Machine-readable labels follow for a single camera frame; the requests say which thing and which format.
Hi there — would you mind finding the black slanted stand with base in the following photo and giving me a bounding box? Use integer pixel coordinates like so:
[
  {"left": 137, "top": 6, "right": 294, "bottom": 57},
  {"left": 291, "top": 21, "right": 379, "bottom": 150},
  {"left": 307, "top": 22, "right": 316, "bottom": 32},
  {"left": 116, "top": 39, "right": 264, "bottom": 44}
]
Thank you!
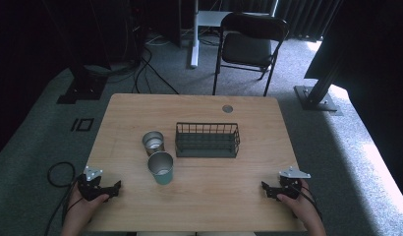
[{"left": 293, "top": 48, "right": 344, "bottom": 117}]

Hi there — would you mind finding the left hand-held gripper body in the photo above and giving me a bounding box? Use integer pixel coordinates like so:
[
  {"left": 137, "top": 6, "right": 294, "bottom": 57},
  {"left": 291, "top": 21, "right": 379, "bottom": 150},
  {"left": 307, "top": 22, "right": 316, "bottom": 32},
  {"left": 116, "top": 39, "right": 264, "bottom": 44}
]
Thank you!
[{"left": 77, "top": 165, "right": 107, "bottom": 202}]

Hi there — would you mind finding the black folding chair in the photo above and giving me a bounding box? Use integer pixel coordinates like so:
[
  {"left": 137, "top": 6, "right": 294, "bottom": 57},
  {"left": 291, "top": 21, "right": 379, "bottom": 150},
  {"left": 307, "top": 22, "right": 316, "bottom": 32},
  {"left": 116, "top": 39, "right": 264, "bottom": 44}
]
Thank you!
[{"left": 211, "top": 11, "right": 291, "bottom": 97}]

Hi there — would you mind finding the dark curtain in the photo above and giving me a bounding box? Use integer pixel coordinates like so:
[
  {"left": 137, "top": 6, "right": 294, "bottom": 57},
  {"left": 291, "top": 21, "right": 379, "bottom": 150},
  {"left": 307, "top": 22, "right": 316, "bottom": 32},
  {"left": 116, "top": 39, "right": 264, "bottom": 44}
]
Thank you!
[{"left": 274, "top": 0, "right": 344, "bottom": 43}]

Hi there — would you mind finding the dark wire basket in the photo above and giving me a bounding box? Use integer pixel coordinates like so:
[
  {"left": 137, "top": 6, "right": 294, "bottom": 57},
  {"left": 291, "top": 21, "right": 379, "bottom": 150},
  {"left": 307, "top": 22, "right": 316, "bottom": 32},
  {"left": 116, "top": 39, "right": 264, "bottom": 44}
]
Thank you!
[{"left": 174, "top": 121, "right": 242, "bottom": 159}]

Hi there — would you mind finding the black cable bundle on floor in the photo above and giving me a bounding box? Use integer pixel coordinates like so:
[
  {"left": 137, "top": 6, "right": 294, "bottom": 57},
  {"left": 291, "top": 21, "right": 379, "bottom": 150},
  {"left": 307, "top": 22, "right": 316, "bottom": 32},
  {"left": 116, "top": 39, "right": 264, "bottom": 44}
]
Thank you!
[{"left": 83, "top": 30, "right": 181, "bottom": 96}]

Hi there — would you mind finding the black looped floor cable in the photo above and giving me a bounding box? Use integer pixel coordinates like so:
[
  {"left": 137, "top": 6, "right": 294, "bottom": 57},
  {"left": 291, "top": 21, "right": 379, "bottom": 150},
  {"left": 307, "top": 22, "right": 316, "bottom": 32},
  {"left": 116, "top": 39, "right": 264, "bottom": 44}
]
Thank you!
[{"left": 43, "top": 160, "right": 80, "bottom": 236}]

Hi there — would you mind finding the person's left hand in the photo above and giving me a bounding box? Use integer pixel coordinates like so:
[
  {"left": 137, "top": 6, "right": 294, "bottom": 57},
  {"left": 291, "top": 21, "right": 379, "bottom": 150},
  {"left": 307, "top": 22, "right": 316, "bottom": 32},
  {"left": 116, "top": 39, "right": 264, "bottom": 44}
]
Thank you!
[{"left": 67, "top": 187, "right": 111, "bottom": 224}]

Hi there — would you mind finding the black stand with base plate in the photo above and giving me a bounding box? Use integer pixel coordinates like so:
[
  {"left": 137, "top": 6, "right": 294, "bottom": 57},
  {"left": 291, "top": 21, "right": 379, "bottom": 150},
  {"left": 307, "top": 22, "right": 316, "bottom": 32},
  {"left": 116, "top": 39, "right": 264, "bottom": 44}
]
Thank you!
[{"left": 56, "top": 48, "right": 109, "bottom": 105}]

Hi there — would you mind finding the teal steel cup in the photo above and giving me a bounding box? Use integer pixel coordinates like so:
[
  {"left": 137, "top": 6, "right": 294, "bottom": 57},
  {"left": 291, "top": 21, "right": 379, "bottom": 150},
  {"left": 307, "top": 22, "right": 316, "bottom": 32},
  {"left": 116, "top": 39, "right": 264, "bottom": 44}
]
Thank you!
[{"left": 146, "top": 150, "right": 175, "bottom": 186}]

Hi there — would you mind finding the person's right hand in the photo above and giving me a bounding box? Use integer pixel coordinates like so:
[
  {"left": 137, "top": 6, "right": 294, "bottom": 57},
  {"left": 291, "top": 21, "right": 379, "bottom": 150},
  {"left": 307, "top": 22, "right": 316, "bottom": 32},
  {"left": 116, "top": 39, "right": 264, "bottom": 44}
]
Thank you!
[{"left": 275, "top": 179, "right": 318, "bottom": 220}]

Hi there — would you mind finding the right hand-held gripper cable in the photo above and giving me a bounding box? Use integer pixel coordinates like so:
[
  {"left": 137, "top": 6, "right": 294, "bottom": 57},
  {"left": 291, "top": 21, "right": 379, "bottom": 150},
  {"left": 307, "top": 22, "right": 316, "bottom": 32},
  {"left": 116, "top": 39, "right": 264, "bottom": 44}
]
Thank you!
[{"left": 298, "top": 184, "right": 323, "bottom": 221}]

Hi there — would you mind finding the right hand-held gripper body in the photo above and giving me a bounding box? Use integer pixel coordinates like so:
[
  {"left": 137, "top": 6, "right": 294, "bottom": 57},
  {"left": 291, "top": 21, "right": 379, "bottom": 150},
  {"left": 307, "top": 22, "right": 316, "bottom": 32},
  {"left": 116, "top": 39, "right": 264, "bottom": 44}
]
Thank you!
[{"left": 278, "top": 165, "right": 312, "bottom": 201}]

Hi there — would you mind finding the plain steel cup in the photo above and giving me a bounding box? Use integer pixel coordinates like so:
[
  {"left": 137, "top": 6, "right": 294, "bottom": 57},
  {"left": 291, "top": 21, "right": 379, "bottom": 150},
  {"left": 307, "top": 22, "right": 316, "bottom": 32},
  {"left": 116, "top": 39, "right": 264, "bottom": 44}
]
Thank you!
[{"left": 142, "top": 130, "right": 166, "bottom": 157}]

